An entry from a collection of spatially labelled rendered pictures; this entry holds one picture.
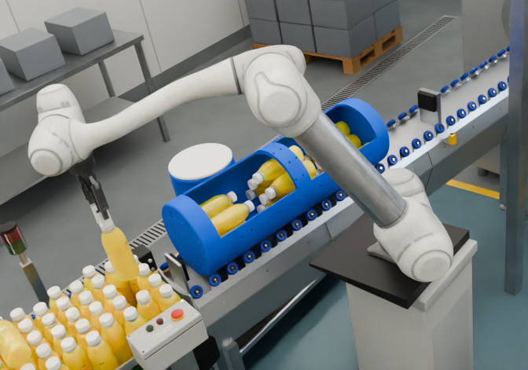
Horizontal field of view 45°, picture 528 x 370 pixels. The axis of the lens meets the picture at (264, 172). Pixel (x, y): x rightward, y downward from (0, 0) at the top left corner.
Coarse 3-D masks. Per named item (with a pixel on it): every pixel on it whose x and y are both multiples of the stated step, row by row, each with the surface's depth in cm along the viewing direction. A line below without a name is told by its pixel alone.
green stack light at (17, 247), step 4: (20, 240) 214; (24, 240) 216; (8, 244) 212; (12, 244) 212; (16, 244) 213; (20, 244) 214; (24, 244) 215; (8, 248) 213; (12, 248) 213; (16, 248) 213; (20, 248) 214; (24, 248) 215; (12, 252) 214; (16, 252) 214; (20, 252) 215
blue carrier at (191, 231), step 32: (352, 128) 258; (384, 128) 242; (256, 160) 241; (288, 160) 223; (192, 192) 224; (224, 192) 237; (320, 192) 229; (192, 224) 203; (256, 224) 214; (192, 256) 216; (224, 256) 210
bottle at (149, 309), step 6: (150, 300) 195; (138, 306) 195; (144, 306) 194; (150, 306) 194; (156, 306) 196; (138, 312) 195; (144, 312) 194; (150, 312) 194; (156, 312) 196; (150, 318) 195
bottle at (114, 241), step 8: (104, 232) 186; (112, 232) 187; (120, 232) 189; (104, 240) 187; (112, 240) 187; (120, 240) 188; (104, 248) 189; (112, 248) 187; (120, 248) 188; (128, 248) 191; (112, 256) 189; (120, 256) 189; (128, 256) 191; (112, 264) 191; (120, 264) 190; (128, 264) 192; (136, 264) 195; (120, 272) 192; (128, 272) 193; (136, 272) 195; (120, 280) 195; (128, 280) 194
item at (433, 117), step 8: (424, 88) 277; (424, 96) 274; (432, 96) 271; (440, 96) 272; (424, 104) 276; (432, 104) 273; (440, 104) 274; (424, 112) 281; (432, 112) 277; (440, 112) 276; (424, 120) 283; (432, 120) 279; (440, 120) 278
